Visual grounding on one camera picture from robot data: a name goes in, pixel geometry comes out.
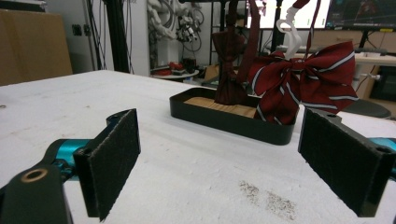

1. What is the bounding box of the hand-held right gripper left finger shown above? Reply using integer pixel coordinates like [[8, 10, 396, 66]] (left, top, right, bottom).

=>
[[46, 108, 141, 222]]

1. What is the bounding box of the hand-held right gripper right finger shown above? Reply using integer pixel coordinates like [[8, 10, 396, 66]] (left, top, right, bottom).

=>
[[298, 107, 396, 218]]

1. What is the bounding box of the striped dark red bow tie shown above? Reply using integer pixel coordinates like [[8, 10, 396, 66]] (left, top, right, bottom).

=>
[[247, 0, 360, 126]]

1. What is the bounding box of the black rack with wooden tray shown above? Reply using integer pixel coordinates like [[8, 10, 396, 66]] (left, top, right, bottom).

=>
[[169, 0, 297, 147]]

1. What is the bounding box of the plain dark red bow tie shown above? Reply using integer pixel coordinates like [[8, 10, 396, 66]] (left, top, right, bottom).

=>
[[211, 0, 262, 106]]

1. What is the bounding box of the black round stool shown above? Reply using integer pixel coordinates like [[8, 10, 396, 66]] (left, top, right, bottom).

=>
[[341, 98, 394, 119]]

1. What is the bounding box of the white foam mat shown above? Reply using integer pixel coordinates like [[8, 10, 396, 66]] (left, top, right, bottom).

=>
[[0, 69, 396, 224]]

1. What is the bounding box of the white desk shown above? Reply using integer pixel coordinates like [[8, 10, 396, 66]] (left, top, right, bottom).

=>
[[354, 50, 396, 67]]

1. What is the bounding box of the round white table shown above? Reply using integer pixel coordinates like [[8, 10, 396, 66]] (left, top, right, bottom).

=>
[[150, 62, 201, 80]]

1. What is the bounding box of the brown cardboard board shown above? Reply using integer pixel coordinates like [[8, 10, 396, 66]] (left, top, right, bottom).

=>
[[0, 8, 74, 87]]

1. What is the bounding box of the dark computer monitor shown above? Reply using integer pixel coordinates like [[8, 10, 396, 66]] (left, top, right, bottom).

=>
[[324, 0, 396, 33]]

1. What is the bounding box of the bright computer monitor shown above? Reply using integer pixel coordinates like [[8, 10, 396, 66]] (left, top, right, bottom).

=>
[[247, 0, 332, 31]]

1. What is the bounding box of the black frame with cables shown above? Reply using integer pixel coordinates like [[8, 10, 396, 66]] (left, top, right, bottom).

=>
[[85, 0, 134, 74]]

